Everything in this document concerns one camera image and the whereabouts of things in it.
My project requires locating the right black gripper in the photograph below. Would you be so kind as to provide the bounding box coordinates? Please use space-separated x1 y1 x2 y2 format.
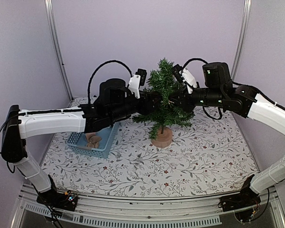
169 84 225 113

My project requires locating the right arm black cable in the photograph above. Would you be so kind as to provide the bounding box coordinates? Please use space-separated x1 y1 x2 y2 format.
181 58 209 69

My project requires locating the left aluminium frame post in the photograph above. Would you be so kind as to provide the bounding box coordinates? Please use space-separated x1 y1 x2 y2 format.
44 0 74 101

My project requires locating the light blue plastic basket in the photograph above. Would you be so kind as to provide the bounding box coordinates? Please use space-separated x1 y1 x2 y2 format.
67 123 120 158

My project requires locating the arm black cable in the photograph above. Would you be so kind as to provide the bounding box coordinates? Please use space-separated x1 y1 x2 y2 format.
87 60 133 104
181 58 209 69

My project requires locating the front aluminium rail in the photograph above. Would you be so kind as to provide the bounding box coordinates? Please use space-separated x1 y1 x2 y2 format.
11 184 285 228

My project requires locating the wooden tree base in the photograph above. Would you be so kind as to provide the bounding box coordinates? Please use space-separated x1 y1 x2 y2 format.
151 127 173 148

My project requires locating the aluminium frame post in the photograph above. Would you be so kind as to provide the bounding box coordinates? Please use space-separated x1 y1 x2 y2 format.
44 0 74 101
231 0 252 80

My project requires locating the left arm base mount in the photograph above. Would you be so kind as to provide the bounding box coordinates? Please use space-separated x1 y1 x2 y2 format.
37 175 78 211

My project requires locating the right aluminium frame post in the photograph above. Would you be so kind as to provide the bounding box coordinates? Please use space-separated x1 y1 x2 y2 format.
231 0 252 80

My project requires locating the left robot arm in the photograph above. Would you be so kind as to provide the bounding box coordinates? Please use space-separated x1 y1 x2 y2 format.
1 78 162 206

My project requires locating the beige burlap bow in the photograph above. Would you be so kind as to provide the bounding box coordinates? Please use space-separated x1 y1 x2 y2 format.
85 133 102 148

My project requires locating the small green christmas tree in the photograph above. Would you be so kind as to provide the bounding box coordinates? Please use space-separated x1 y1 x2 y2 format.
133 58 194 139

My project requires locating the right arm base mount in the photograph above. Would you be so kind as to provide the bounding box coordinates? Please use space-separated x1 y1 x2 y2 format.
218 174 261 223

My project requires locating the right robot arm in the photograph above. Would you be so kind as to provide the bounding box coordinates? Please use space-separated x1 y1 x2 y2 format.
169 62 285 207

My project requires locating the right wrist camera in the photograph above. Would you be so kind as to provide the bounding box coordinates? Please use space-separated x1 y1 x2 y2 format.
172 64 184 83

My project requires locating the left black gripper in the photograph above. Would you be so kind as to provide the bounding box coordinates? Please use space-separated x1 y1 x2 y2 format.
109 91 162 123

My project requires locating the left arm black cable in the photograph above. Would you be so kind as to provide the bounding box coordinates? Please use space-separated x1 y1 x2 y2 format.
87 60 133 104

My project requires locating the floral table mat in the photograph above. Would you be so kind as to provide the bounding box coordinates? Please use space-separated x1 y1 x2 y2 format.
41 107 258 198

